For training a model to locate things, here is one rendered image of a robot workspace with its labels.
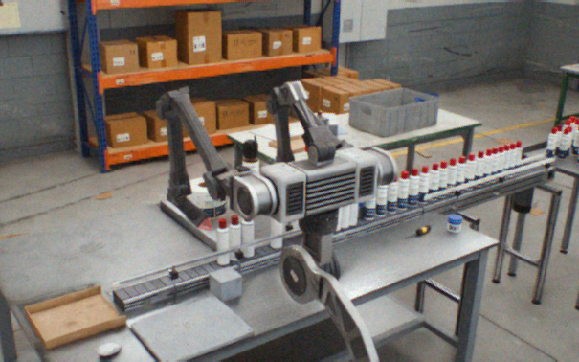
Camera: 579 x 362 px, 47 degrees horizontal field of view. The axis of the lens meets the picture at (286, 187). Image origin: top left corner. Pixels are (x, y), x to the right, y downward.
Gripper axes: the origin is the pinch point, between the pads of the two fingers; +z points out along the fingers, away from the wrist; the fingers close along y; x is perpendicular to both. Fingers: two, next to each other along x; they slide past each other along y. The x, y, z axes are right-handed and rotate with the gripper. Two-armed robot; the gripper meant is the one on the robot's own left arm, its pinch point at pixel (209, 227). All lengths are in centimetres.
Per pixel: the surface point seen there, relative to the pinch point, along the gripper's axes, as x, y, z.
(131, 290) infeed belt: 38.9, 0.6, -8.5
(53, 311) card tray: 64, 10, -24
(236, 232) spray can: -6.3, -1.8, 11.4
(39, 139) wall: 20, 440, 95
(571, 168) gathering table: -176, -10, 174
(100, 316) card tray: 53, -3, -15
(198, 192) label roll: -11.8, 45.4, 15.6
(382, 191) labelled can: -70, -1, 66
